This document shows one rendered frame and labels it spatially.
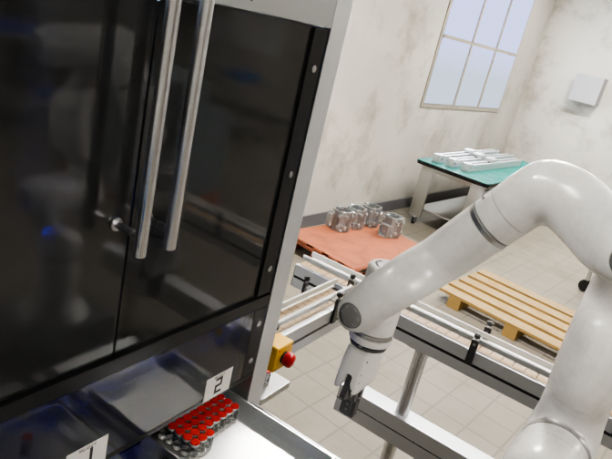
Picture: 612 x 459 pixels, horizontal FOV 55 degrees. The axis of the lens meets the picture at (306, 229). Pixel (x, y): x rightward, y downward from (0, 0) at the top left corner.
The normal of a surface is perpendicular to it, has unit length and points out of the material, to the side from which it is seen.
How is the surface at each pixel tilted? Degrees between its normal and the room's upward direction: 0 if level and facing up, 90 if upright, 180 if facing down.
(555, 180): 63
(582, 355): 91
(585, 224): 79
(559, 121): 90
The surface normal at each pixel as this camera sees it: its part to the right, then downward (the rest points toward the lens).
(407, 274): 0.02, -0.30
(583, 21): -0.63, 0.13
